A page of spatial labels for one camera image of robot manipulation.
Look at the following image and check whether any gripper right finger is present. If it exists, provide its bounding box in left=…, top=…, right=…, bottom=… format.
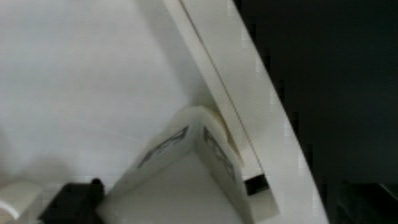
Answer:
left=327, top=181, right=398, bottom=224

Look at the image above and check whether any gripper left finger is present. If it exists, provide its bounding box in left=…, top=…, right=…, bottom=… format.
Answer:
left=39, top=178, right=105, bottom=224

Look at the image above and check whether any white leg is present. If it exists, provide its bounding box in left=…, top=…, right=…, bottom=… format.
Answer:
left=100, top=106, right=254, bottom=224

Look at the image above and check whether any white square table top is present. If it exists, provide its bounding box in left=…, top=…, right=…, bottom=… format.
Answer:
left=0, top=0, right=329, bottom=224

